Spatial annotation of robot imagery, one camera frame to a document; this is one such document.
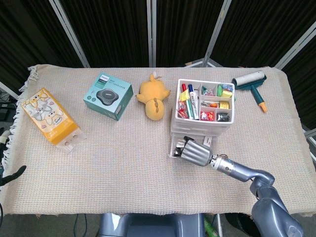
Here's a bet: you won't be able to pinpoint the red wrapped candy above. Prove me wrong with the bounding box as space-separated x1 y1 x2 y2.
176 100 189 119

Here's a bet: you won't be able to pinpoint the yellow cartoon snack package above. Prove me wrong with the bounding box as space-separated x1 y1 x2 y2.
20 87 87 153

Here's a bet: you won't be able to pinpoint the green bottle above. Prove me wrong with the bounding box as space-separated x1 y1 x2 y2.
203 214 216 237

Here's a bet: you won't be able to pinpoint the black folding screen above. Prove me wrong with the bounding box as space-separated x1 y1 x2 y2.
0 0 316 139

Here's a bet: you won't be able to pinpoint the red and orange small pieces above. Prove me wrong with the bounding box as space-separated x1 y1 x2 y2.
200 111 216 121

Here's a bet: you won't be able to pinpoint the clear plastic drawer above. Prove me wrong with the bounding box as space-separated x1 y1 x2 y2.
171 127 227 134

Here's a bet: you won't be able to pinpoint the black bag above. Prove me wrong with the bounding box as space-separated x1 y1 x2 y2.
225 212 255 237

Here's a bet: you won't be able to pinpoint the white drawer organizer with stationery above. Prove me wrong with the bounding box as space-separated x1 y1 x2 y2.
170 78 236 137

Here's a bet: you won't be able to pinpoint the yellow plush toy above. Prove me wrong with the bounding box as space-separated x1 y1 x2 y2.
135 73 171 121

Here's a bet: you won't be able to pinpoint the teal speaker box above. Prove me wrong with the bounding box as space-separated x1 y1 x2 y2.
82 72 134 121

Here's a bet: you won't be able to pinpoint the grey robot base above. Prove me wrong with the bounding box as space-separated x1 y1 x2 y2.
98 212 205 237

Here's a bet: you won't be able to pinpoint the green marker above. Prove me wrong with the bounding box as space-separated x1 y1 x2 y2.
185 98 195 120

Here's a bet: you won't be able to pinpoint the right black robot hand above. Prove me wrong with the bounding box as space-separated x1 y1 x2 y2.
181 135 214 167

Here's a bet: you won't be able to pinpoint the teal lint roller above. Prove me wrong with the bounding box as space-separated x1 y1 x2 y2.
231 70 269 113

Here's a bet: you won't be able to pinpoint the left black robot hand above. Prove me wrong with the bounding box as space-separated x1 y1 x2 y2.
0 165 27 187

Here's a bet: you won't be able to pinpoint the beige woven tablecloth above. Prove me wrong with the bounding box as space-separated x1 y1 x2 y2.
0 64 316 217

